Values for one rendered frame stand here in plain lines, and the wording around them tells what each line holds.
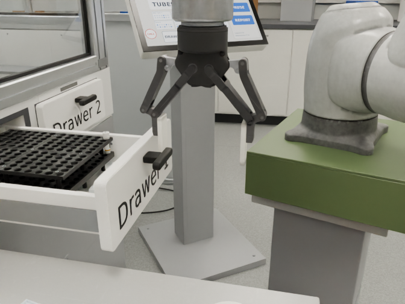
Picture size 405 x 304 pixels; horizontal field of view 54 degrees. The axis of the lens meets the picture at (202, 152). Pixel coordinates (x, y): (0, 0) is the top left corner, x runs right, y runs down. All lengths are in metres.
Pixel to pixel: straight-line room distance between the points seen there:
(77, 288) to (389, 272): 1.59
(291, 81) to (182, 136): 2.05
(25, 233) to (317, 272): 0.66
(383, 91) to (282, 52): 2.83
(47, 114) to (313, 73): 0.58
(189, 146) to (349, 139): 0.98
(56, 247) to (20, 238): 0.15
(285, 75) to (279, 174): 2.81
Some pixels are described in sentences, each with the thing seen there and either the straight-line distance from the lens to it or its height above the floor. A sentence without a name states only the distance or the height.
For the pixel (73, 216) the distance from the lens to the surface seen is 0.60.
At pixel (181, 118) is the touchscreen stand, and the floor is 0.67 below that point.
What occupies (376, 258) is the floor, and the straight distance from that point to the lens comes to 2.08.
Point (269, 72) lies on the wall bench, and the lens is 3.57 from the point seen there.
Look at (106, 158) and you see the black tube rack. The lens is 0.75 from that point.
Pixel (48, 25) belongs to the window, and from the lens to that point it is 1.02.
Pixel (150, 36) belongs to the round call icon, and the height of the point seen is 1.01.
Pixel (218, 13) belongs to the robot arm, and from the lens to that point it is 0.57.
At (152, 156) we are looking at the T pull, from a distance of 0.64.
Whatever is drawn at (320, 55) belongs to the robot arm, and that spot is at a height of 1.04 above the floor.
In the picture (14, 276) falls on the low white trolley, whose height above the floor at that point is 0.76.
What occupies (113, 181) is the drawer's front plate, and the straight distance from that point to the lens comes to 0.55.
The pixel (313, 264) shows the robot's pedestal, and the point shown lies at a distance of 0.97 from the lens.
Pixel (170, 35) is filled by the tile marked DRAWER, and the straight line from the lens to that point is 1.49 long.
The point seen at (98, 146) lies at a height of 0.90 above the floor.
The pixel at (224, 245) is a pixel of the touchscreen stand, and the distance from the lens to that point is 1.94.
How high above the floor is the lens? 1.16
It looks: 22 degrees down
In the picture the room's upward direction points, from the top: straight up
